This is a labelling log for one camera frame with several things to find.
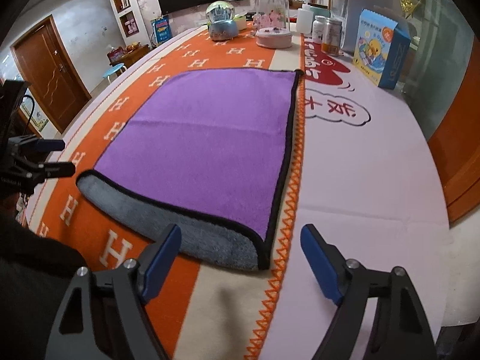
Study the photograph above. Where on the wooden tv cabinet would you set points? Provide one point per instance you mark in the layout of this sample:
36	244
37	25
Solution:
133	56

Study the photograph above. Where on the white wall shelf unit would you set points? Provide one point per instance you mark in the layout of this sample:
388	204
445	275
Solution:
130	22

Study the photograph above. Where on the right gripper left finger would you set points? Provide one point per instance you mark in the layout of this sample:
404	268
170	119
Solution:
103	313

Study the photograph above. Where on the purple and grey towel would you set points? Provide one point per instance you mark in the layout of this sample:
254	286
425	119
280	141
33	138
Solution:
210	152

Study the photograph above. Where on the blue duck picture book box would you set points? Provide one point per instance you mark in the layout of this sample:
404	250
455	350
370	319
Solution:
381	47

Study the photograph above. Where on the green tissue box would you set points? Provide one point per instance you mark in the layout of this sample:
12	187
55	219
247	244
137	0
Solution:
240	21

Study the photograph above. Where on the blue round stool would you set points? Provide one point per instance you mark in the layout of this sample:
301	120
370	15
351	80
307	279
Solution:
114	70

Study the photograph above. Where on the brown wooden door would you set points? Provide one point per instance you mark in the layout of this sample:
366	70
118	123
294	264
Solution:
55	84

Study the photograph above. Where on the small white pill bottle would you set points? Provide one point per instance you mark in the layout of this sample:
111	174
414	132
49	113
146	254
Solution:
318	29

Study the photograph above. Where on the clear glass bottle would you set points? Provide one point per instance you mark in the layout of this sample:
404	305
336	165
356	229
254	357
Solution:
281	7

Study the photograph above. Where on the wooden sliding door frame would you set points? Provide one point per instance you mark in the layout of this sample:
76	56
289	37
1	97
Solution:
455	144

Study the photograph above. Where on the pink glass dome music box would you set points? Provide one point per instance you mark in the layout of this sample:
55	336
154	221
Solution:
271	31

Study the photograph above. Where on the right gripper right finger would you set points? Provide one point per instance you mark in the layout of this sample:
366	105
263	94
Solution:
400	327

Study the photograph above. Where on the white plastic jar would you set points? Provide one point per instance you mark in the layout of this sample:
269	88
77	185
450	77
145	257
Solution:
304	19

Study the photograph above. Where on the white covered appliance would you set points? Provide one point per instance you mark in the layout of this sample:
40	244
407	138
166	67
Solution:
348	12

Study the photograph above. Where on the blue castle snow globe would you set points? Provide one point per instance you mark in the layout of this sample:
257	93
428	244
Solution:
221	24

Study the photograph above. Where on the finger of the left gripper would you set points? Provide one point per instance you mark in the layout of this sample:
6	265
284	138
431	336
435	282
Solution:
44	171
41	144

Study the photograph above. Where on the blue standing sign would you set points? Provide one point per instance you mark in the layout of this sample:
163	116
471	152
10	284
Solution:
161	30

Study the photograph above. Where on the silver orange can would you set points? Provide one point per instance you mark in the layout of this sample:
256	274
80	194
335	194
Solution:
332	36

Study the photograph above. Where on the red snack box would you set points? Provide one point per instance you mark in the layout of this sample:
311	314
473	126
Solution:
115	54

